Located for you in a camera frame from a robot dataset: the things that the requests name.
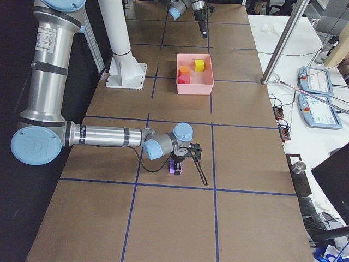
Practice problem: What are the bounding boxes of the near teach pendant tablet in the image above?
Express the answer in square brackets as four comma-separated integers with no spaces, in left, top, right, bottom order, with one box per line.
[298,94,342,129]

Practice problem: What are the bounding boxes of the wooden board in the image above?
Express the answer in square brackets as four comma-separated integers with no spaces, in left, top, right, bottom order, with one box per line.
[324,23,349,67]

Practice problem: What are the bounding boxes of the black monitor corner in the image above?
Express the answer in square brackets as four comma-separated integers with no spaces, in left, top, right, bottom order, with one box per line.
[311,144,348,225]

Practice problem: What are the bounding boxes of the orange electronics board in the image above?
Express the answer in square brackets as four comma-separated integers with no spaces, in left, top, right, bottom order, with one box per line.
[273,105,284,119]
[278,123,291,142]

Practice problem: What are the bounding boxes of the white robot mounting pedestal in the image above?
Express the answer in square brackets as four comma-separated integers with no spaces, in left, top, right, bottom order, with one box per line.
[98,0,147,90]

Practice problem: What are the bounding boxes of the far teach pendant tablet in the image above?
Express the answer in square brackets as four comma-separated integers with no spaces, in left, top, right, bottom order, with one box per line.
[299,67,334,96]

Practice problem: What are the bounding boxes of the near orange electronics board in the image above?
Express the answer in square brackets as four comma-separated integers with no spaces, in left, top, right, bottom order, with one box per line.
[278,123,291,142]

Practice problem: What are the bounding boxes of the small metal cup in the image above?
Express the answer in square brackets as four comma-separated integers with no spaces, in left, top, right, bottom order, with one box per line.
[291,161,306,175]

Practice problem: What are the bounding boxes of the aluminium frame post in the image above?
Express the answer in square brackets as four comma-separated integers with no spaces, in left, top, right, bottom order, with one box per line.
[261,0,309,85]

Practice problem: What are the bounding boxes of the reacher grabber stick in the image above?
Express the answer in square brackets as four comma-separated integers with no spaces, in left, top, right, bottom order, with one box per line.
[268,74,348,114]

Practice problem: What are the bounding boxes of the red foam block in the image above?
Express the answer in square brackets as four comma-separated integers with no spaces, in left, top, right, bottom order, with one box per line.
[177,74,191,84]

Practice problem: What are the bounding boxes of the teach pendant tablet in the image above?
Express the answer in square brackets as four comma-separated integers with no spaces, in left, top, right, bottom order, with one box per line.
[298,94,342,129]
[299,67,334,96]

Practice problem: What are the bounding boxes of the pink plastic bin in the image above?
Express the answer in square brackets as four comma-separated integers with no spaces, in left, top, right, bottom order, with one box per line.
[176,53,214,95]

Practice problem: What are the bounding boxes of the yellow foam block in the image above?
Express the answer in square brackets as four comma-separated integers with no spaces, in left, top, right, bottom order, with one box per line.
[194,59,205,72]

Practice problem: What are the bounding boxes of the purple foam block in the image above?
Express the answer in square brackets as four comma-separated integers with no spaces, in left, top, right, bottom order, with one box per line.
[169,159,174,175]

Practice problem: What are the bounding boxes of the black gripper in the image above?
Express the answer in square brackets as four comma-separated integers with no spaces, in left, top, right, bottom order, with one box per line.
[194,8,208,38]
[171,151,188,175]

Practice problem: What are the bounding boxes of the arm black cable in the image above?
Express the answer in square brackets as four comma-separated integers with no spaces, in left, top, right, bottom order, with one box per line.
[128,144,208,187]

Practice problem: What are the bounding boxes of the orange foam block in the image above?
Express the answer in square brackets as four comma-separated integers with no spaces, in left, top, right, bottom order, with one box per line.
[178,65,190,76]

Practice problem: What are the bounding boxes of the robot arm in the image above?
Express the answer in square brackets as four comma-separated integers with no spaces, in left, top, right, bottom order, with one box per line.
[10,1,198,175]
[159,0,209,38]

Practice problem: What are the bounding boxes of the far orange electronics board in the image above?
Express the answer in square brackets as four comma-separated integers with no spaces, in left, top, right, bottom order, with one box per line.
[273,105,284,119]

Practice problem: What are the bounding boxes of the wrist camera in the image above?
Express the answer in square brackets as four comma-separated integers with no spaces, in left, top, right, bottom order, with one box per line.
[189,143,202,163]

